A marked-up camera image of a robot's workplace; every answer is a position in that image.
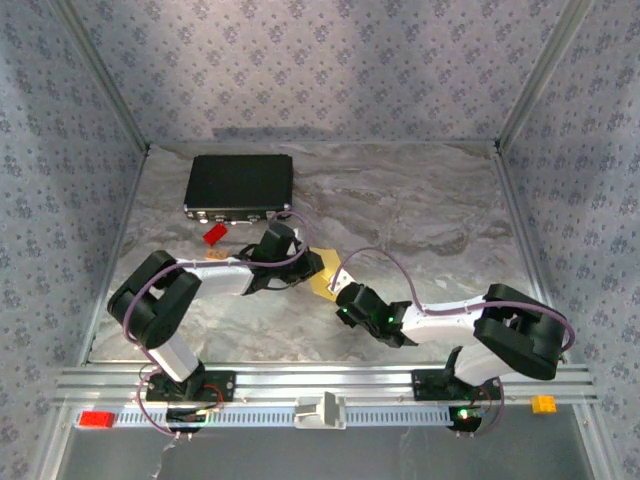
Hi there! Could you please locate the yellow paper sheet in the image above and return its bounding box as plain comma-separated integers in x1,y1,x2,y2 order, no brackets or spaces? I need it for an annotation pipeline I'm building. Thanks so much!
308,246,345,302

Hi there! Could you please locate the small red block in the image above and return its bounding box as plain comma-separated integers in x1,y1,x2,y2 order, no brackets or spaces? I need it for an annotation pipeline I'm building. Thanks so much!
202,223,229,247

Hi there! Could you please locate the black hard case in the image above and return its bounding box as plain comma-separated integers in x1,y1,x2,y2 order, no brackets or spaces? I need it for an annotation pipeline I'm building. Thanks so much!
182,153,296,224

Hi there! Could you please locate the black right control board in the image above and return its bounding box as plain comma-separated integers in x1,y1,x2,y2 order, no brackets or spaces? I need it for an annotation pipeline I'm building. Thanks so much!
447,404,485,434

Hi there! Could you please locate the black control board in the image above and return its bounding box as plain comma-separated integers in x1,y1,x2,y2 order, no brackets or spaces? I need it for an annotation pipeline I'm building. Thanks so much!
165,407,209,434
447,404,485,434

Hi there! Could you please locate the black left control board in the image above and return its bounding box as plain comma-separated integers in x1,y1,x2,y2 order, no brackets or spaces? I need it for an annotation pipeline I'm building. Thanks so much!
165,407,209,434

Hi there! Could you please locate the red toy brick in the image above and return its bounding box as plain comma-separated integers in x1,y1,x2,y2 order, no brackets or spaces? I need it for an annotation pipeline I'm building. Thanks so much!
79,410,116,430

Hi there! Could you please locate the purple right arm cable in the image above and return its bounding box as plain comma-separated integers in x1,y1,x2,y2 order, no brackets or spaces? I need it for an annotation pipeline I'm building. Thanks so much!
330,247,577,440

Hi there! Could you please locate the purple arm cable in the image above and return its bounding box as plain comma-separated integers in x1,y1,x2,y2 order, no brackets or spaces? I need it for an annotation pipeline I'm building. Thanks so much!
330,247,577,440
122,209,315,442

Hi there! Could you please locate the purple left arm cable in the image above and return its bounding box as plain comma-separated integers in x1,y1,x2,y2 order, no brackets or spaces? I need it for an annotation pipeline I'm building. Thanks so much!
122,209,315,442

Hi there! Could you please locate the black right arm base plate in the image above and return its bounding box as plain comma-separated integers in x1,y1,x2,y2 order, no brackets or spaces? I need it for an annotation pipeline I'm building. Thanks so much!
410,368,504,402

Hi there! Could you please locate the aluminium mounting rail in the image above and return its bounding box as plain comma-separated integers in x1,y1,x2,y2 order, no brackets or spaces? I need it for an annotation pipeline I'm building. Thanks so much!
54,363,599,407

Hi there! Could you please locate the white centre bracket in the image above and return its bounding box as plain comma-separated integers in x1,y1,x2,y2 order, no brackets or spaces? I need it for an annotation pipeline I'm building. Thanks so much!
293,391,347,431

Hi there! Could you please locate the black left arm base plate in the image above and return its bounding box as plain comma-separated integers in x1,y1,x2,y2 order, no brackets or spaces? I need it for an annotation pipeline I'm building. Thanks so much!
144,369,237,404

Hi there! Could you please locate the white slotted cable duct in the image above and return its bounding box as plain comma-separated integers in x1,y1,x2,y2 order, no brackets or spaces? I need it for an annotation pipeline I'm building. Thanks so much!
74,405,484,430

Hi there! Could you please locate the aluminium side rail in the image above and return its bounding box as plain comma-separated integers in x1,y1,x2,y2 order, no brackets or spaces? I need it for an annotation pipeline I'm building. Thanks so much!
492,144,569,364
78,144,152,366

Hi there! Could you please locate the aluminium frame post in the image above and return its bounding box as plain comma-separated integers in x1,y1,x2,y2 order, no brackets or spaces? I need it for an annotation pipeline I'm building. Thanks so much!
494,0,599,151
52,0,152,151

